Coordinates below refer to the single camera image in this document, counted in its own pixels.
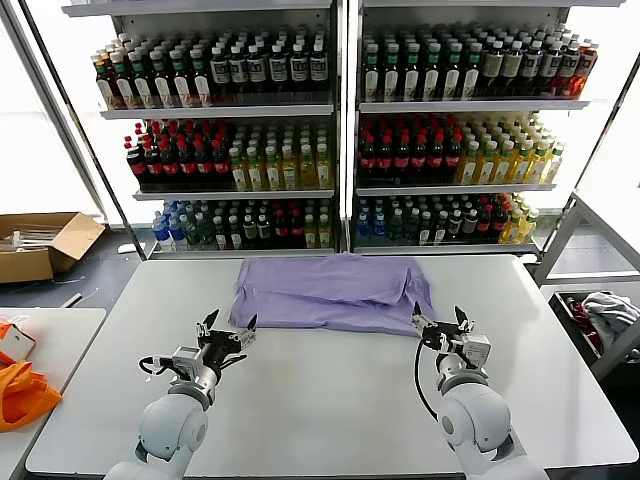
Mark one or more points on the dark label drink bottle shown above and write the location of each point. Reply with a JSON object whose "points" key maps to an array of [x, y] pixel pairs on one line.
{"points": [[531, 65], [550, 65]]}

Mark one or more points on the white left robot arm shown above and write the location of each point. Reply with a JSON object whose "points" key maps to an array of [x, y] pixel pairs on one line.
{"points": [[170, 425]]}

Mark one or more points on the black storage bin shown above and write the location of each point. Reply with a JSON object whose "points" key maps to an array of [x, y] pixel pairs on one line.
{"points": [[565, 305]]}

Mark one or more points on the brown cardboard box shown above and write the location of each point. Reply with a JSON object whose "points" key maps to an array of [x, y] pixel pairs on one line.
{"points": [[75, 240]]}

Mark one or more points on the purple printed t-shirt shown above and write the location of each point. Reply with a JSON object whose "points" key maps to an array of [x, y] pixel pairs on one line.
{"points": [[325, 290]]}

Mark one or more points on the yellow juice bottle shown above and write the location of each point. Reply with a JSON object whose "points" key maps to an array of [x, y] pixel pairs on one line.
{"points": [[272, 174], [469, 170], [503, 170], [536, 168], [255, 175], [552, 167], [324, 172], [520, 169], [486, 170], [307, 173], [239, 175], [289, 173]]}

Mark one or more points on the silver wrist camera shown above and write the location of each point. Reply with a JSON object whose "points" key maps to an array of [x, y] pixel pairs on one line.
{"points": [[476, 350], [185, 357]]}

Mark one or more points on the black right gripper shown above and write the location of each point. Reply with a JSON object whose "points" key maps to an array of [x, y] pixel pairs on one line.
{"points": [[445, 340]]}

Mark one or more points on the grey metal frame table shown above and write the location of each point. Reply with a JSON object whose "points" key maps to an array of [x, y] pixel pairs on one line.
{"points": [[555, 235]]}

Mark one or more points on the small white floor object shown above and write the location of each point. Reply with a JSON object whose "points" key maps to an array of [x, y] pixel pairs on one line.
{"points": [[127, 249]]}

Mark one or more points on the white side table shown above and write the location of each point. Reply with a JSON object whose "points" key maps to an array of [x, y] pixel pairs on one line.
{"points": [[70, 340]]}

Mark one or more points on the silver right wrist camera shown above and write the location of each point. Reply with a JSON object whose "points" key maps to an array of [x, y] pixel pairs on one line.
{"points": [[476, 350]]}

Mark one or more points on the red drink bottle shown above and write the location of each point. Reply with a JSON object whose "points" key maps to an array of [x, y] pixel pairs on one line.
{"points": [[585, 65], [569, 67]]}

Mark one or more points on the dark metal frame post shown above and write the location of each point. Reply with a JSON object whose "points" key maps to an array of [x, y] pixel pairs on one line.
{"points": [[92, 145], [610, 115]]}

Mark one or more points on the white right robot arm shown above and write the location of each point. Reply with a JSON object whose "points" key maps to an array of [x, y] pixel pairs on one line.
{"points": [[475, 420]]}

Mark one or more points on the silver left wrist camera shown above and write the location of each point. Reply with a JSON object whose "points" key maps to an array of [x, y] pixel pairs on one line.
{"points": [[185, 357]]}

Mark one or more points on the white floor strip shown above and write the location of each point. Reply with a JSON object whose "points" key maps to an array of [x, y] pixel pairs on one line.
{"points": [[74, 299]]}

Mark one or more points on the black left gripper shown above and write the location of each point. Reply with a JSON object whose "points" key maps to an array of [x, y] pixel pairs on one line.
{"points": [[217, 347]]}

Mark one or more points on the grey white garment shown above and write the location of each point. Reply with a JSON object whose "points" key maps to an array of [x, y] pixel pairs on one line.
{"points": [[607, 312]]}

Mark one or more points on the red cap cola bottle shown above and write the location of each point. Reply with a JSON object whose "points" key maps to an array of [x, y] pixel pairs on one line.
{"points": [[366, 160], [436, 159], [136, 170], [187, 168], [453, 158], [401, 160], [153, 170], [384, 160], [170, 169], [220, 167], [203, 167], [419, 159]]}

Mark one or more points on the light grey window beam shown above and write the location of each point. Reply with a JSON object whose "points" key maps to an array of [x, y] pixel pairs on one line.
{"points": [[66, 142]]}

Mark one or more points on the white and orange carton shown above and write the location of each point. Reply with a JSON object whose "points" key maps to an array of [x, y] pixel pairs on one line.
{"points": [[17, 342]]}

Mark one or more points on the white cap dark bottle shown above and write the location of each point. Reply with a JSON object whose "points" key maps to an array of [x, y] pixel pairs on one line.
{"points": [[317, 67], [219, 70], [298, 68], [256, 69], [278, 68], [238, 70]]}

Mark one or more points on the beige label dark bottle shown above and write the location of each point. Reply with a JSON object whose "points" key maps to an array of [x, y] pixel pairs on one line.
{"points": [[492, 67], [511, 66]]}

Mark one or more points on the red garment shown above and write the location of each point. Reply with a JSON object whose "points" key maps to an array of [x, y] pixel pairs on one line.
{"points": [[580, 312]]}

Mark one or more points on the grey metal shelving unit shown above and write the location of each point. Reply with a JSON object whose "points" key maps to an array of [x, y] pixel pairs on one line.
{"points": [[450, 106], [215, 111]]}

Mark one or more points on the orange fabric bag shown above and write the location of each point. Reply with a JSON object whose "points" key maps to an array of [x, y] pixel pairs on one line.
{"points": [[25, 395]]}

